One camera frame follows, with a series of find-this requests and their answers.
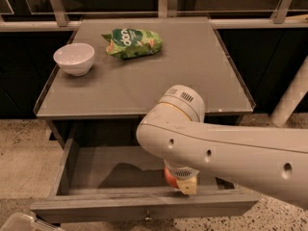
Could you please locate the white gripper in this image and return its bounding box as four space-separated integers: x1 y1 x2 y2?
164 160 199 195

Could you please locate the red apple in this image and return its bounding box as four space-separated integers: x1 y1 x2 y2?
164 167 178 188

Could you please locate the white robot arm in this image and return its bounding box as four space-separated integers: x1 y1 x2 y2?
136 85 308 209

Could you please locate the open grey top drawer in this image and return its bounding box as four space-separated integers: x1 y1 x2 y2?
30 122 259 224

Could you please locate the grey drawer cabinet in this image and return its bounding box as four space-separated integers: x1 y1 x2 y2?
35 17 255 144

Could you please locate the green chip bag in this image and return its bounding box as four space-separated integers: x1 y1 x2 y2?
102 28 163 60

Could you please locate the white ceramic bowl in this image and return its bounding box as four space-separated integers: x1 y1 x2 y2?
53 43 95 76

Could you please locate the clear plastic container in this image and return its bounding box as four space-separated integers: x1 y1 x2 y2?
0 213 64 231

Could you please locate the metal railing frame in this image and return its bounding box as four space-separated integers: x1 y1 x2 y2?
0 0 308 32

